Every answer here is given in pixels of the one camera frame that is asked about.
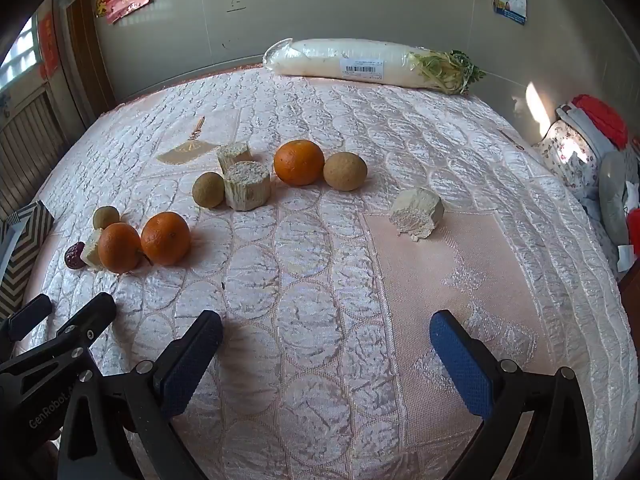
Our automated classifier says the small sugarcane piece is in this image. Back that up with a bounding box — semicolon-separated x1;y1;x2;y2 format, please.
217;141;253;174
80;229;103;269

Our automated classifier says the orange mandarin with stem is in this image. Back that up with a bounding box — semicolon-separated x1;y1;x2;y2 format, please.
98;222;153;274

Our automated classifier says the dark red jujube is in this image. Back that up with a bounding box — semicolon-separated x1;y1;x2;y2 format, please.
64;242;87;270

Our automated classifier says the striped white cardboard tray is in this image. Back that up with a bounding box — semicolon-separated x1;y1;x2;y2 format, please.
0;200;54;320

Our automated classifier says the orange mandarin smooth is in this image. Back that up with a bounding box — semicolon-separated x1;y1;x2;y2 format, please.
141;211;191;266

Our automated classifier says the pink quilted bed cover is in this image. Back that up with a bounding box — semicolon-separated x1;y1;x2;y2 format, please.
27;68;639;479

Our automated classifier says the large brown longan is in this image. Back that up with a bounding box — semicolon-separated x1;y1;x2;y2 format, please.
323;152;368;192

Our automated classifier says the large sugarcane cylinder piece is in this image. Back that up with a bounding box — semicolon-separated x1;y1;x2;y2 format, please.
224;160;271;211

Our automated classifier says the floral pillow pile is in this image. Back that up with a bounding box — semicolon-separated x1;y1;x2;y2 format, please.
534;94;639;280

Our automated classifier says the pale sugarcane chunk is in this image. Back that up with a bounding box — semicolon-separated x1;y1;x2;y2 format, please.
388;188;445;242

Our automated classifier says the small brown longan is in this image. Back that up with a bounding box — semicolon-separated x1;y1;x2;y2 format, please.
92;206;120;230

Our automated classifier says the metal slatted door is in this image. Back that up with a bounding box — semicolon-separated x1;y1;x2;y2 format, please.
1;84;72;221

